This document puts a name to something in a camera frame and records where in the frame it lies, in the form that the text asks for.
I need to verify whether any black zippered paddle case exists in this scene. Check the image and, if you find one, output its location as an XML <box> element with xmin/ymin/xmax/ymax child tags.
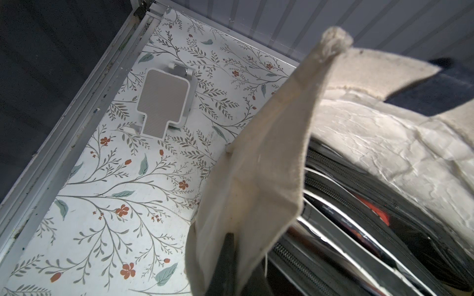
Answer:
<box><xmin>269</xmin><ymin>139</ymin><xmax>474</xmax><ymax>296</ymax></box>

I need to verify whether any floral canvas tote bag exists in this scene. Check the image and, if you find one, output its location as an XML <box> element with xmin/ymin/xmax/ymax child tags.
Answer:
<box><xmin>185</xmin><ymin>27</ymin><xmax>474</xmax><ymax>296</ymax></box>

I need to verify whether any white folding phone stand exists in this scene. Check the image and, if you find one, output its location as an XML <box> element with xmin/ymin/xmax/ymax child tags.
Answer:
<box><xmin>136</xmin><ymin>62</ymin><xmax>198</xmax><ymax>140</ymax></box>

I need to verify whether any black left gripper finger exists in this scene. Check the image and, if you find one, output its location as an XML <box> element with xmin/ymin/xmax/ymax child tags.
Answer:
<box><xmin>205</xmin><ymin>233</ymin><xmax>238</xmax><ymax>296</ymax></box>

